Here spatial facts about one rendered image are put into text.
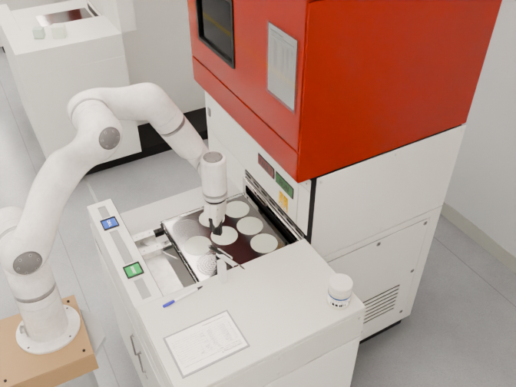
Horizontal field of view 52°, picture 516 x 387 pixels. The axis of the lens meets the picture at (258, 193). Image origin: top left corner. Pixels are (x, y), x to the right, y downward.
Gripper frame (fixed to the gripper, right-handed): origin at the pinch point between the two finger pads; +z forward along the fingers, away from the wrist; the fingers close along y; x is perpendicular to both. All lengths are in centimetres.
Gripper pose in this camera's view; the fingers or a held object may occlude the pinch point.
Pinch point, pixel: (217, 229)
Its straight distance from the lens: 186.3
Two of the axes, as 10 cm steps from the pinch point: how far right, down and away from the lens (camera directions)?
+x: 9.5, 2.1, -2.5
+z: 0.0, 7.7, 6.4
